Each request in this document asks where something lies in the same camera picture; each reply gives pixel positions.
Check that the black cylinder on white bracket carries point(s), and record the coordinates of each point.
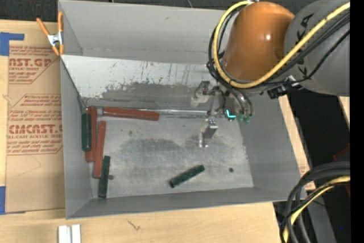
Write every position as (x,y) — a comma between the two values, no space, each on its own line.
(280,89)

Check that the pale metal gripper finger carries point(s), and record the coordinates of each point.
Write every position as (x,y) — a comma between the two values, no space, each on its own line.
(211,131)
(203,139)

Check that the grey metal bin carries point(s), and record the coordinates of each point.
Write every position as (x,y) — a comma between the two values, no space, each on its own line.
(159,148)

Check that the red-brown flat block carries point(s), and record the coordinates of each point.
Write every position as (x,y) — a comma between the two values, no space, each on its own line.
(92,133)
(99,150)
(130,114)

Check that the dark green flat block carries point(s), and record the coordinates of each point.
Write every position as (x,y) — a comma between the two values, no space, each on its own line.
(187,176)
(86,132)
(104,176)

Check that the brown cardboard board red print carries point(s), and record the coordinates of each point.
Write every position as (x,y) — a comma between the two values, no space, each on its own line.
(31,122)

